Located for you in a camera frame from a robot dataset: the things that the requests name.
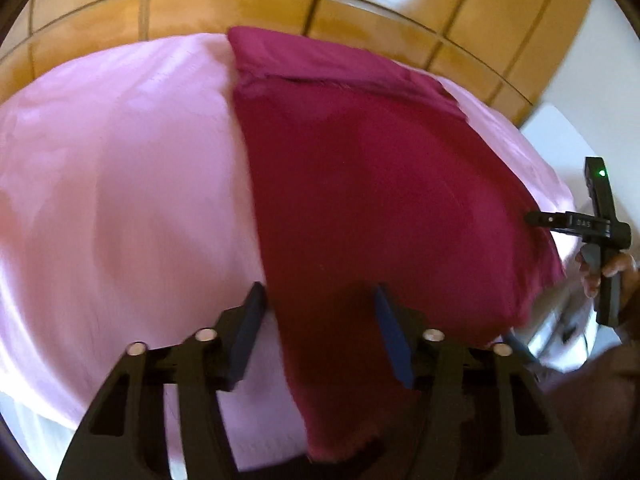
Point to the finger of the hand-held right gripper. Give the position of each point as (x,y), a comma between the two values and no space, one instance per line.
(547,220)

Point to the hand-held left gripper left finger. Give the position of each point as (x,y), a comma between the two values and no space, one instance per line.
(245,332)

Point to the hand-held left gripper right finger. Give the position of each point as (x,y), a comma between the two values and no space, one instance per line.
(395,340)

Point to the dark red cloth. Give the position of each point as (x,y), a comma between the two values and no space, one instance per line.
(375,200)

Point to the person's right hand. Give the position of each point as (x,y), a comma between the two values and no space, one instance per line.
(589,275)

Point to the person's brown clothing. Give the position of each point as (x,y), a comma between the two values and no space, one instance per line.
(595,410)

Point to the pink blanket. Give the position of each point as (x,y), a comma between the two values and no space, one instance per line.
(125,185)

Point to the white bed sheet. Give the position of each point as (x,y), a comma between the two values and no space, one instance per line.
(30,435)

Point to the wooden wardrobe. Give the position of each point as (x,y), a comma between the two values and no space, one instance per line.
(250,5)

